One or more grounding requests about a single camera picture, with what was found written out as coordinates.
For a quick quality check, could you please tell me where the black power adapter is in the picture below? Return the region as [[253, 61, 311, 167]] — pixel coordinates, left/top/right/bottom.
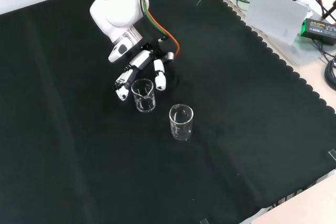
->
[[300, 18, 336, 47]]

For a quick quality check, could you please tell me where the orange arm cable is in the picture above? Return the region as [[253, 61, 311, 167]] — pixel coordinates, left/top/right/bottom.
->
[[143, 0, 181, 55]]

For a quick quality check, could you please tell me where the black adapter cable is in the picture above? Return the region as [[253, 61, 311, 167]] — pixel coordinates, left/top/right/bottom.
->
[[311, 38, 336, 62]]

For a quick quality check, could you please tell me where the pale board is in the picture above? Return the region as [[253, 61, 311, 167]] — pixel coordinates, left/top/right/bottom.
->
[[244, 0, 310, 46]]

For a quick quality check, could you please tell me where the black cloth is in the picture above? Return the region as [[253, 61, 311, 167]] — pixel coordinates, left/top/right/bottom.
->
[[0, 0, 336, 224]]

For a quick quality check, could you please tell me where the black stop button cable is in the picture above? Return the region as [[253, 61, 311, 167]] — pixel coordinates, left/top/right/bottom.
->
[[236, 0, 250, 13]]

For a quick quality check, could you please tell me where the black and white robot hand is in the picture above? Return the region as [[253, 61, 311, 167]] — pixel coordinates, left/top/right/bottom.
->
[[113, 41, 175, 101]]

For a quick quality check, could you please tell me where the pale base plate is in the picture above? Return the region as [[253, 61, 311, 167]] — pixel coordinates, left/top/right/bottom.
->
[[223, 0, 336, 66]]

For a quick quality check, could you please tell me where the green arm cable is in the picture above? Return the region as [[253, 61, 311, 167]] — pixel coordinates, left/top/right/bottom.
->
[[141, 0, 169, 41]]

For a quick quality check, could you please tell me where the white wrist camera shell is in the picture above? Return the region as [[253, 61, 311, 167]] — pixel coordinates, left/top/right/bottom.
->
[[108, 37, 134, 63]]

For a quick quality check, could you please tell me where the black cable bundle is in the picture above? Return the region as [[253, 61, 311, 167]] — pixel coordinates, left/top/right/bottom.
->
[[324, 56, 336, 91]]

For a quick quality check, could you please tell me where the clear glass beaker with spout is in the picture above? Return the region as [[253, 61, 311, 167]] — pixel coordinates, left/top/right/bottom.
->
[[130, 78, 156, 113], [169, 104, 194, 141]]

